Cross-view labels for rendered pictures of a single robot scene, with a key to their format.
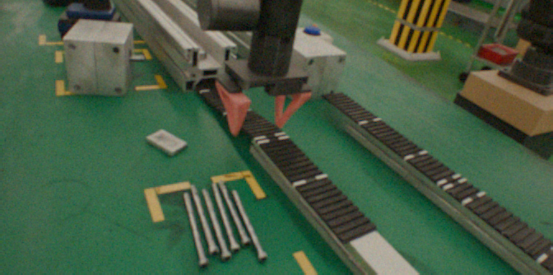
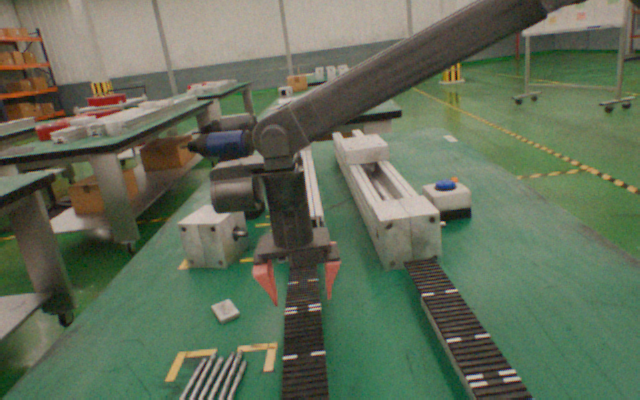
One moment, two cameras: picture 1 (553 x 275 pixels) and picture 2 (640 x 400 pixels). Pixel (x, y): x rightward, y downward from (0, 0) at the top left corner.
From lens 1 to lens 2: 0.36 m
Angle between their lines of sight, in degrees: 36
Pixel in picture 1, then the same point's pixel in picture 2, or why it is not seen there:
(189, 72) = not seen: hidden behind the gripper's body
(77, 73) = (190, 250)
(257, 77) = (272, 249)
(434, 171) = (475, 362)
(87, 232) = (116, 383)
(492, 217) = not seen: outside the picture
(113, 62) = (213, 239)
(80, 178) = (143, 338)
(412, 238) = not seen: outside the picture
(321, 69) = (407, 232)
